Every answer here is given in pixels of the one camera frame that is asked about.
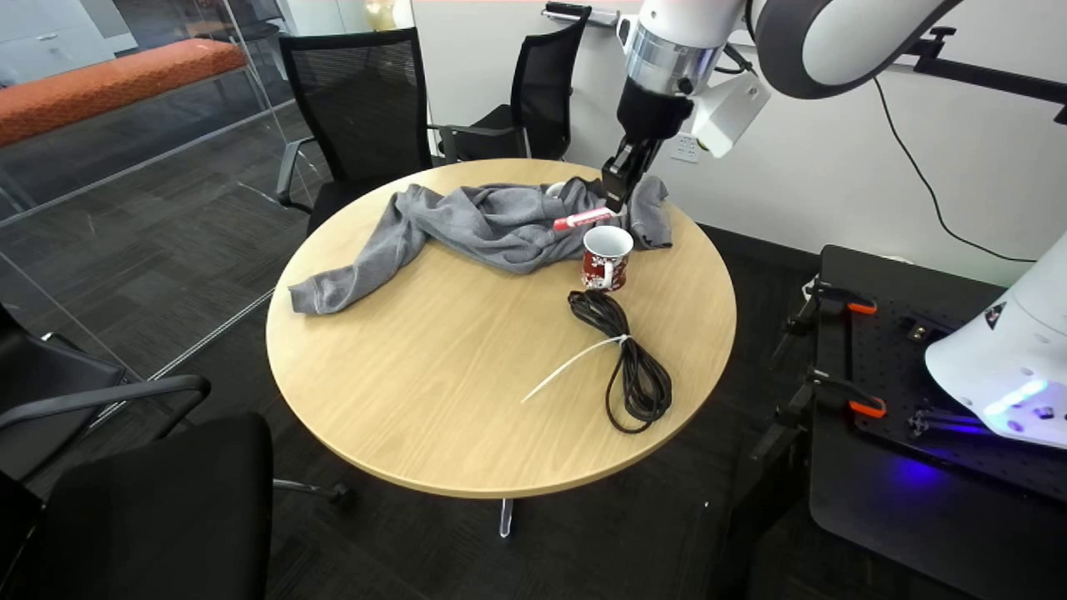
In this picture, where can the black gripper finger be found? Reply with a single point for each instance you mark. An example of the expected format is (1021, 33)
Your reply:
(614, 179)
(641, 168)

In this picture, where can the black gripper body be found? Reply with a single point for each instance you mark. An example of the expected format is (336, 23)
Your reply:
(653, 113)

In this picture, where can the red marker with white end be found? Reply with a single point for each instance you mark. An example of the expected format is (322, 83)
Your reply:
(584, 221)

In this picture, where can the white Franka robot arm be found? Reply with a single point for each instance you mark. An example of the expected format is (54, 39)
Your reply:
(845, 45)

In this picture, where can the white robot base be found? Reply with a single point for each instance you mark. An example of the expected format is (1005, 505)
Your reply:
(1010, 354)

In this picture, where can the red mug with white pattern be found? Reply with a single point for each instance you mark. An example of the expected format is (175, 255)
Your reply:
(608, 269)

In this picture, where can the black office chair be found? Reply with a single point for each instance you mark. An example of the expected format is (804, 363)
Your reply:
(550, 83)
(155, 510)
(112, 390)
(354, 101)

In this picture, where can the grey fleece garment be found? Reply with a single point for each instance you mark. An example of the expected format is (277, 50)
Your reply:
(488, 221)

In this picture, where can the chrome table base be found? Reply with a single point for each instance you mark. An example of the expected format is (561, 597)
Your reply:
(504, 520)

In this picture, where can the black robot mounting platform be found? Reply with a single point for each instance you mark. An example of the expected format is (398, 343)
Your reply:
(887, 502)

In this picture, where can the orange bench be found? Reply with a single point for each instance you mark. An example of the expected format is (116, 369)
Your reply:
(112, 93)

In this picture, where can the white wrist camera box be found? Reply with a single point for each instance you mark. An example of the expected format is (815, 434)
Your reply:
(726, 119)

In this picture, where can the small metal bracket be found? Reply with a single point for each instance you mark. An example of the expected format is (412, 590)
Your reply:
(920, 331)
(944, 421)

